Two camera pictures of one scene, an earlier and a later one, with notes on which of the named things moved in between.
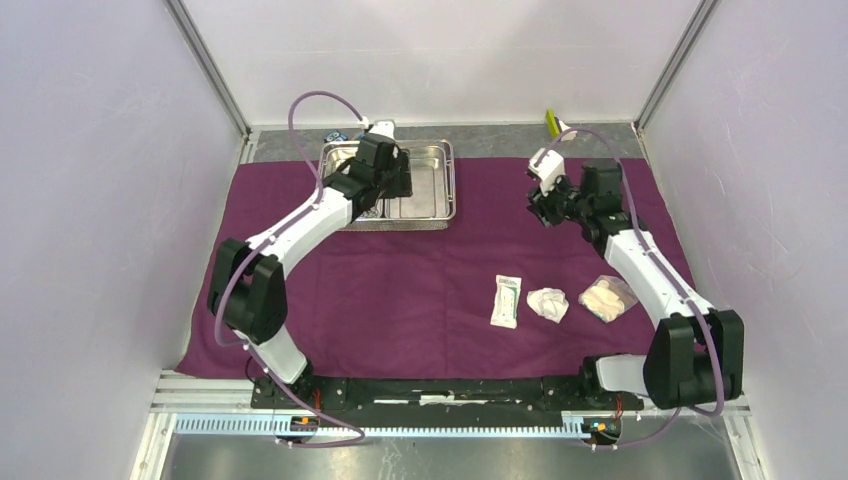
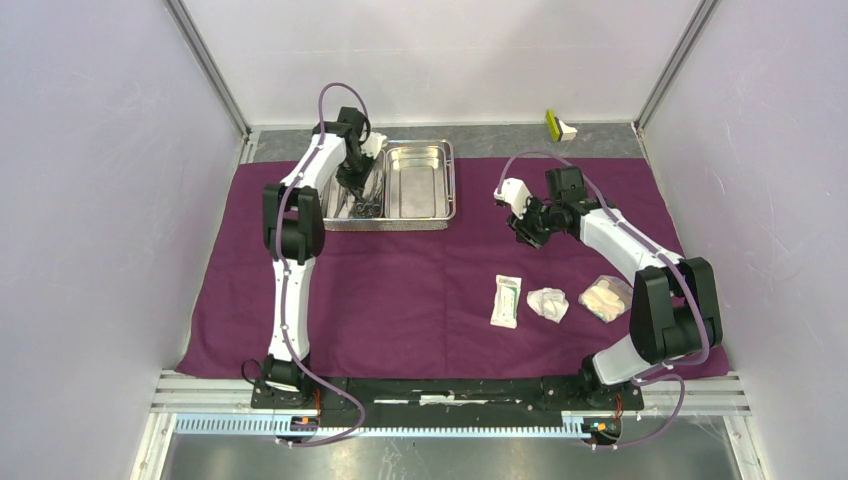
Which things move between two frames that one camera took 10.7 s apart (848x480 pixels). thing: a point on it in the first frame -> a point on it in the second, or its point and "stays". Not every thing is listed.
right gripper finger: [550, 216] -> [524, 235]
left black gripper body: [383, 185] -> [354, 171]
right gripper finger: [536, 201] -> [518, 229]
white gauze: [550, 303] stays
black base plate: [554, 393] stays
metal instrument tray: [433, 201] stays
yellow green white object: [555, 125] stays
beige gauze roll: [608, 297] stays
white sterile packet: [506, 301] stays
